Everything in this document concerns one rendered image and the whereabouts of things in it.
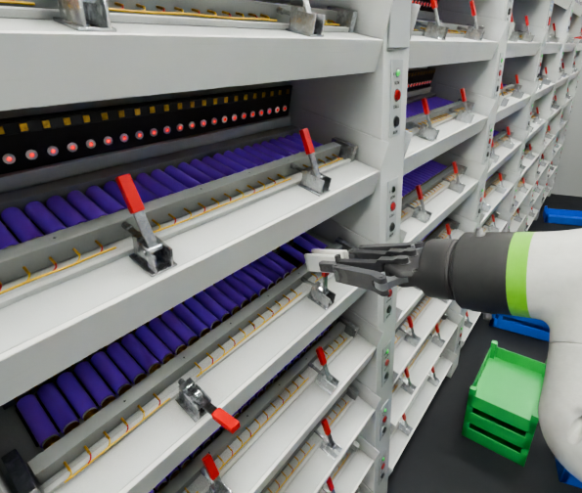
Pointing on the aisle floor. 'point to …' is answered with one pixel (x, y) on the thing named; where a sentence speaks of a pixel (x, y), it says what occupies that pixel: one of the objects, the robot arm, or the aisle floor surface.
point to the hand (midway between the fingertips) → (327, 260)
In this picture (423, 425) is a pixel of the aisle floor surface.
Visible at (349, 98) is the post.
